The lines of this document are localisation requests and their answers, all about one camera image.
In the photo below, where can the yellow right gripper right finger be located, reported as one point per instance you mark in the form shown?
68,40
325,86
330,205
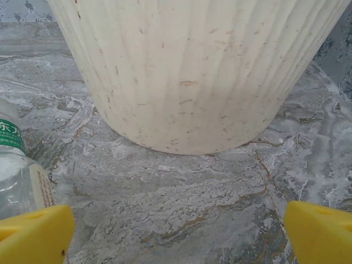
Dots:
321,236

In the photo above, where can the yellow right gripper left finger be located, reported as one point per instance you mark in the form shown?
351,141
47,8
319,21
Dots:
33,236

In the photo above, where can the cream ribbed waste bin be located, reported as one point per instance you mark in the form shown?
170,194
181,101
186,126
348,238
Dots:
192,82

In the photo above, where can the clear bottle with green band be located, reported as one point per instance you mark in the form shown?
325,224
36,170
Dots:
11,176

